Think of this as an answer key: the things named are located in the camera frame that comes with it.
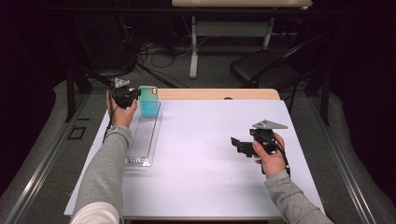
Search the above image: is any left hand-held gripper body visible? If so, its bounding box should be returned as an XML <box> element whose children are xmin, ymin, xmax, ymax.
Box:
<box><xmin>109</xmin><ymin>77</ymin><xmax>134</xmax><ymax>110</ymax></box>

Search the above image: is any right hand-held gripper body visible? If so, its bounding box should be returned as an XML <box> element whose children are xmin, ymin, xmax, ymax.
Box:
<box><xmin>248</xmin><ymin>119</ymin><xmax>289</xmax><ymax>156</ymax></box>

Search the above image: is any translucent white phone case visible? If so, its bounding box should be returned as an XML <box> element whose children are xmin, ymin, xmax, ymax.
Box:
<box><xmin>138</xmin><ymin>85</ymin><xmax>161</xmax><ymax>121</ymax></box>

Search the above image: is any clear plastic packaging tray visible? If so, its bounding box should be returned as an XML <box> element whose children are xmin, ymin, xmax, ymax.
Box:
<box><xmin>124</xmin><ymin>100</ymin><xmax>163</xmax><ymax>168</ymax></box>

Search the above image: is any person's left hand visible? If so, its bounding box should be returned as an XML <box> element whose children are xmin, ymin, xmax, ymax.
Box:
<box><xmin>106</xmin><ymin>88</ymin><xmax>139</xmax><ymax>129</ymax></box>

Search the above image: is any person's right hand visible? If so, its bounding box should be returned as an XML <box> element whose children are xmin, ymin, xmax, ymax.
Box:
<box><xmin>251</xmin><ymin>133</ymin><xmax>288</xmax><ymax>179</ymax></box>

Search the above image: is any white table sheet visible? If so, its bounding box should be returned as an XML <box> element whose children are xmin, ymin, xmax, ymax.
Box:
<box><xmin>64</xmin><ymin>98</ymin><xmax>327</xmax><ymax>218</ymax></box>

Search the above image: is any black metal stand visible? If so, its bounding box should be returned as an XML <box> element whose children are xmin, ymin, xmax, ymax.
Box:
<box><xmin>64</xmin><ymin>18</ymin><xmax>125</xmax><ymax>123</ymax></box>

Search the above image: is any black folding chair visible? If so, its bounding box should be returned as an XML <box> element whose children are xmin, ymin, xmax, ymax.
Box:
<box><xmin>229</xmin><ymin>32</ymin><xmax>332</xmax><ymax>115</ymax></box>

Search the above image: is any white-legged wooden table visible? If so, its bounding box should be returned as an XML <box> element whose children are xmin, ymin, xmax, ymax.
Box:
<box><xmin>171</xmin><ymin>0</ymin><xmax>313</xmax><ymax>79</ymax></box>

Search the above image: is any person's white clothing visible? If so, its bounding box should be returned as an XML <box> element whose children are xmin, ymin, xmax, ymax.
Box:
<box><xmin>69</xmin><ymin>201</ymin><xmax>120</xmax><ymax>224</ymax></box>

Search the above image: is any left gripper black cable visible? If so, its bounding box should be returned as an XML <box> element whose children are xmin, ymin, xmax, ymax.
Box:
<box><xmin>102</xmin><ymin>104</ymin><xmax>118</xmax><ymax>144</ymax></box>

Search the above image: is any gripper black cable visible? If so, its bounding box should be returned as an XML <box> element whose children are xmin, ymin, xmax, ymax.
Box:
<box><xmin>274</xmin><ymin>139</ymin><xmax>292</xmax><ymax>178</ymax></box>
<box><xmin>102</xmin><ymin>104</ymin><xmax>118</xmax><ymax>144</ymax></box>

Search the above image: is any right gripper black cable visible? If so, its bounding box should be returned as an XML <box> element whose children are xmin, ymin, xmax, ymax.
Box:
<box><xmin>274</xmin><ymin>139</ymin><xmax>292</xmax><ymax>178</ymax></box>

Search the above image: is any bundle of floor cables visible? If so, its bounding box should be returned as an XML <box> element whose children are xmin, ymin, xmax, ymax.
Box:
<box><xmin>118</xmin><ymin>15</ymin><xmax>209</xmax><ymax>90</ymax></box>

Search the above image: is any metal floor rail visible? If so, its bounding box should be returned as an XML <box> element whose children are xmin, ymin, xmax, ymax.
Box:
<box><xmin>306</xmin><ymin>96</ymin><xmax>379</xmax><ymax>224</ymax></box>
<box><xmin>4</xmin><ymin>92</ymin><xmax>92</xmax><ymax>224</ymax></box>

